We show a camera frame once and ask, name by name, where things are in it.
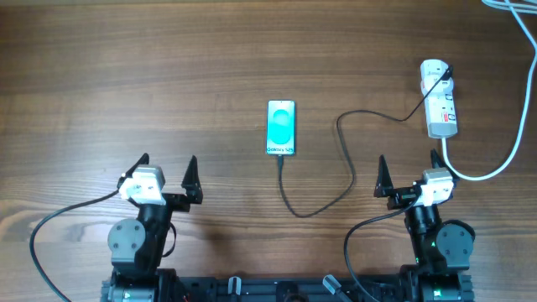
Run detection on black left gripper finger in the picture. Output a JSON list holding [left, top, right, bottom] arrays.
[[181, 155, 203, 204], [117, 153, 149, 189]]

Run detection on black usb charging cable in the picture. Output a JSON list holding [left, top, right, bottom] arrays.
[[274, 65, 455, 219]]

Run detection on blue screen smartphone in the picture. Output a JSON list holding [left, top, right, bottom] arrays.
[[266, 100, 295, 155]]

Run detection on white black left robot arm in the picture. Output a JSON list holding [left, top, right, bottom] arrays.
[[100, 154, 203, 302]]

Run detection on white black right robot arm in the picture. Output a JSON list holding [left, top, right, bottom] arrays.
[[373, 150, 476, 302]]

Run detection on white power strip socket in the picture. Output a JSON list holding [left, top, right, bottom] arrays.
[[420, 59, 457, 139]]

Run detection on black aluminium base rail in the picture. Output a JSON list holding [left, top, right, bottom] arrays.
[[100, 274, 475, 302]]

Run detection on white power strip cord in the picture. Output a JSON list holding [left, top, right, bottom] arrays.
[[441, 0, 537, 182]]

